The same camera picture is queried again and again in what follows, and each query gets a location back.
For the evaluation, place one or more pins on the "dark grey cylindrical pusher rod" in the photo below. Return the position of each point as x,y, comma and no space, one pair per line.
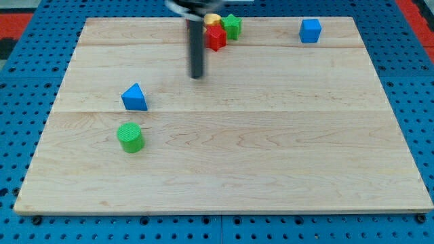
196,47

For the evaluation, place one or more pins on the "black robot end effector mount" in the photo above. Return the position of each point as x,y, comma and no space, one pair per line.
192,7

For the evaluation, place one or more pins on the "blue triangle block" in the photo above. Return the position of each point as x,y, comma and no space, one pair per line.
134,99

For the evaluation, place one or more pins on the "light wooden board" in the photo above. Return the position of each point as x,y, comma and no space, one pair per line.
276,126

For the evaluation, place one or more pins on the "yellow round block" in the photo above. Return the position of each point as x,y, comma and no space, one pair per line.
212,19

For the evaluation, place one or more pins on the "red star block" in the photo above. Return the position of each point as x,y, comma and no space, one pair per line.
215,37

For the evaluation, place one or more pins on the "green star block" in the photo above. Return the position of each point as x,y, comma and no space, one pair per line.
232,25

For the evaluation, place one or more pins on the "blue cube block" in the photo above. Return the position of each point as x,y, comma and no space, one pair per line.
310,30

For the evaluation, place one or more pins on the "green cylinder block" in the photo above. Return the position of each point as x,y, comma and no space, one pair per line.
130,137

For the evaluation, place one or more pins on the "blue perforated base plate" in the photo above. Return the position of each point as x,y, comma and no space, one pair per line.
34,70

